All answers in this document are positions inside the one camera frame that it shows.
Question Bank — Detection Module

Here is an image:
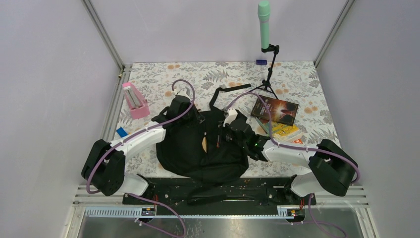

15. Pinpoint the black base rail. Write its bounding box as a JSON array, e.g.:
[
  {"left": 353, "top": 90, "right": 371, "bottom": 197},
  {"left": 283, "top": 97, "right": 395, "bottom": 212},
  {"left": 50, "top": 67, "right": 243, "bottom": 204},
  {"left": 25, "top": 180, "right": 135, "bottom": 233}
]
[{"left": 143, "top": 178, "right": 316, "bottom": 216}]

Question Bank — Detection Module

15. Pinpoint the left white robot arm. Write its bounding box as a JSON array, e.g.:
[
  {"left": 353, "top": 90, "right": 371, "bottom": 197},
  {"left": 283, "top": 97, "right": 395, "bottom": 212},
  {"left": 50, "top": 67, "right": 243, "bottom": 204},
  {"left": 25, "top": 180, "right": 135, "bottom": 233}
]
[{"left": 81, "top": 94, "right": 195, "bottom": 204}]

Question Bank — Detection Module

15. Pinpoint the purple cable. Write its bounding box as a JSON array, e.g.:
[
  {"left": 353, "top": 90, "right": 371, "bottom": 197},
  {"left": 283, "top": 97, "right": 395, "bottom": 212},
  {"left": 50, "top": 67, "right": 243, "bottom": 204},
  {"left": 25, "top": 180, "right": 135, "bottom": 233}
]
[
  {"left": 224, "top": 92, "right": 361, "bottom": 184},
  {"left": 86, "top": 79, "right": 196, "bottom": 194}
]

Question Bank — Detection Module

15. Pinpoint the floral table mat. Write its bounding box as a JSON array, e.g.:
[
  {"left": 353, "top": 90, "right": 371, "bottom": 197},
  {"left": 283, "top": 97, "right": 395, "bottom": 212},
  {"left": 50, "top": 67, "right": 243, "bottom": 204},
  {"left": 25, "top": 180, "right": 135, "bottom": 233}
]
[{"left": 116, "top": 61, "right": 341, "bottom": 178}]

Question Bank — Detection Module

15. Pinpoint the orange spiral notebook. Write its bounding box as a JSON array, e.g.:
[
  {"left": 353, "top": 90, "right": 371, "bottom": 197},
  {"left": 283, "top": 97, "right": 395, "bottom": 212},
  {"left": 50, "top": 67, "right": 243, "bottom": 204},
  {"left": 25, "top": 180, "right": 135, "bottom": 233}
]
[{"left": 202, "top": 137, "right": 207, "bottom": 153}]

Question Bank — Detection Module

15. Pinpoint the orange cover booklet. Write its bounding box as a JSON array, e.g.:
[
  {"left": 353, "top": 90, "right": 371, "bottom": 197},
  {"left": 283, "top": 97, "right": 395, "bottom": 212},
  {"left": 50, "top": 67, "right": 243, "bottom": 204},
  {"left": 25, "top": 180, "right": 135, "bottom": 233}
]
[{"left": 293, "top": 139, "right": 304, "bottom": 144}]

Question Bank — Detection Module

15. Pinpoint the green microphone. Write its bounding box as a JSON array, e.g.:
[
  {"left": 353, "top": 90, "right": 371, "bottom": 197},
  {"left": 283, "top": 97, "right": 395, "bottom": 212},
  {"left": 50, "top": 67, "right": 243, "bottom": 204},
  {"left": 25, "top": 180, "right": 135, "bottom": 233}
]
[{"left": 258, "top": 0, "right": 271, "bottom": 52}]

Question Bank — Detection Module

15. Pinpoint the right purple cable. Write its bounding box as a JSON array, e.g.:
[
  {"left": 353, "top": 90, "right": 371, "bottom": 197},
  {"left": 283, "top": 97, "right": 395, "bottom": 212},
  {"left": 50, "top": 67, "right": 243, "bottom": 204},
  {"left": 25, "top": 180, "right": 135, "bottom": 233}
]
[{"left": 224, "top": 92, "right": 361, "bottom": 184}]

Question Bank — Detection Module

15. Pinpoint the colourful toy block train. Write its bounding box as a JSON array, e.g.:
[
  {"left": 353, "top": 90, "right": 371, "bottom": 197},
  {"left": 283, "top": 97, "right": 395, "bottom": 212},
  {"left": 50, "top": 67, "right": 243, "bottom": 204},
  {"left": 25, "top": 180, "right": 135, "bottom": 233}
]
[{"left": 116, "top": 127, "right": 128, "bottom": 138}]

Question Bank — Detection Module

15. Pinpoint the dark cover book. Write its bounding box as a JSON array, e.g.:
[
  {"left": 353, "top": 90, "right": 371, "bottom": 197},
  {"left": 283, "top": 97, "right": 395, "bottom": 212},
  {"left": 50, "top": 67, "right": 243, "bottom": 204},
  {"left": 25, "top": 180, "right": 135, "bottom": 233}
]
[{"left": 251, "top": 95, "right": 299, "bottom": 126}]

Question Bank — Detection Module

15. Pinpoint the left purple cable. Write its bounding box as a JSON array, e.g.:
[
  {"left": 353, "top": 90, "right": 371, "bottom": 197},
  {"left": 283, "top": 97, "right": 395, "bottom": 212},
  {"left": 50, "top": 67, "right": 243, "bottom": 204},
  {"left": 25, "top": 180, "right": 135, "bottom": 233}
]
[{"left": 86, "top": 79, "right": 196, "bottom": 194}]

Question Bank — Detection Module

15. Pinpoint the black fabric student bag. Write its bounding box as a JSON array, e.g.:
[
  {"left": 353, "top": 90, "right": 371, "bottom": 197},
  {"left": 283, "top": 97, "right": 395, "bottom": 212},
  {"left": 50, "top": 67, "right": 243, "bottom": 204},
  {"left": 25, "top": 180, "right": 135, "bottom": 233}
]
[{"left": 156, "top": 84, "right": 253, "bottom": 206}]

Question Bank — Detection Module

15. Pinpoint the white slotted cable duct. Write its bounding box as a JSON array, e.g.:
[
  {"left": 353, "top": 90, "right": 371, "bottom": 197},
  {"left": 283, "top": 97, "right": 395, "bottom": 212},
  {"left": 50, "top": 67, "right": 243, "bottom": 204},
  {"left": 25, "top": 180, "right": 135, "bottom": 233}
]
[{"left": 83, "top": 205, "right": 304, "bottom": 219}]

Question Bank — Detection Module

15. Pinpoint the black microphone tripod stand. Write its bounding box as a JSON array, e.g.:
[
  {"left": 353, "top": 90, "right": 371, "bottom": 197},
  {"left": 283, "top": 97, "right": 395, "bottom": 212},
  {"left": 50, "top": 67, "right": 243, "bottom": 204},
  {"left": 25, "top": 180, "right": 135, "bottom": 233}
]
[{"left": 249, "top": 44, "right": 279, "bottom": 99}]

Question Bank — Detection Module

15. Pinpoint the pink metronome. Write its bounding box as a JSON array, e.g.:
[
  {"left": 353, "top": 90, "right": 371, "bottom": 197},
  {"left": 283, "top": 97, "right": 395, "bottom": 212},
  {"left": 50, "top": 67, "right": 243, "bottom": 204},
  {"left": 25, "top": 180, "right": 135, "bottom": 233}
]
[{"left": 122, "top": 82, "right": 150, "bottom": 119}]

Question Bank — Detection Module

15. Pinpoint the yellow green children book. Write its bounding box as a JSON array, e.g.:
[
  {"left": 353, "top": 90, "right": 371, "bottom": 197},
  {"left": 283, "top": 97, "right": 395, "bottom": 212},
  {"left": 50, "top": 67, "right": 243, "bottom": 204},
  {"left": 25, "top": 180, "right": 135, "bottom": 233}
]
[{"left": 255, "top": 118, "right": 303, "bottom": 143}]

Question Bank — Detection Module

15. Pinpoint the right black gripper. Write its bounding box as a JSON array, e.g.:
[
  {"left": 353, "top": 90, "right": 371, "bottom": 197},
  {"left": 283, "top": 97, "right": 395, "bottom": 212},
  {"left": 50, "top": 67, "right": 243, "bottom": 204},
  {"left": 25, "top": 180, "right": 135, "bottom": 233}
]
[{"left": 207, "top": 120, "right": 247, "bottom": 149}]

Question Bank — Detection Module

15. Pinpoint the small blue box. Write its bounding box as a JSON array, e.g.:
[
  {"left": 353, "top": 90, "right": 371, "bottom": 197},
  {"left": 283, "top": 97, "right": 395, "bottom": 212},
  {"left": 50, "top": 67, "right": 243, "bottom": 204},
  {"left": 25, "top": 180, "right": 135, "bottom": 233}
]
[{"left": 256, "top": 59, "right": 267, "bottom": 65}]

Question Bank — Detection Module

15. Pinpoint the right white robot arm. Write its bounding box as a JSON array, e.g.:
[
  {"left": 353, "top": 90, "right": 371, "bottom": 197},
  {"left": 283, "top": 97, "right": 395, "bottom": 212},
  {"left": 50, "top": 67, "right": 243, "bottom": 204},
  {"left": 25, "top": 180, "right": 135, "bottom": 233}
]
[{"left": 222, "top": 108, "right": 360, "bottom": 204}]

